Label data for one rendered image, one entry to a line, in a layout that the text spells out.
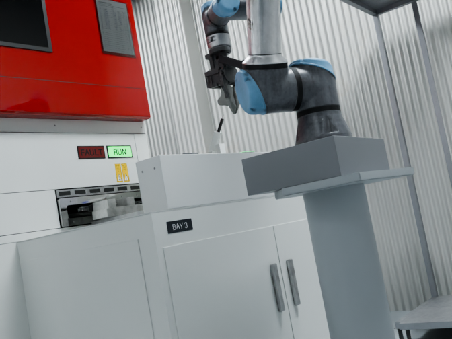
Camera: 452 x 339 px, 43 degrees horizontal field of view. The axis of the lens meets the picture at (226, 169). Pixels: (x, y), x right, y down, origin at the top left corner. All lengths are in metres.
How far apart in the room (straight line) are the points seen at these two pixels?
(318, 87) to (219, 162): 0.35
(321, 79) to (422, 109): 2.42
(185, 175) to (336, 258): 0.44
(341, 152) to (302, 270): 0.60
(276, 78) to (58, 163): 0.90
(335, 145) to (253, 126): 3.21
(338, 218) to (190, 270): 0.39
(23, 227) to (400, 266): 2.71
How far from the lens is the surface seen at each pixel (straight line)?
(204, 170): 1.57
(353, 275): 1.46
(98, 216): 1.95
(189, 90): 4.79
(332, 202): 1.45
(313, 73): 1.51
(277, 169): 1.43
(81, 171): 2.09
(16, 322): 1.91
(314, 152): 1.37
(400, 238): 3.99
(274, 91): 1.45
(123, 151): 2.22
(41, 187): 1.99
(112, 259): 1.54
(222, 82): 1.79
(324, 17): 4.29
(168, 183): 1.47
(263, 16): 1.46
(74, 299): 1.70
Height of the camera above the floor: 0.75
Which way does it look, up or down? 6 degrees up
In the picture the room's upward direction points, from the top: 10 degrees counter-clockwise
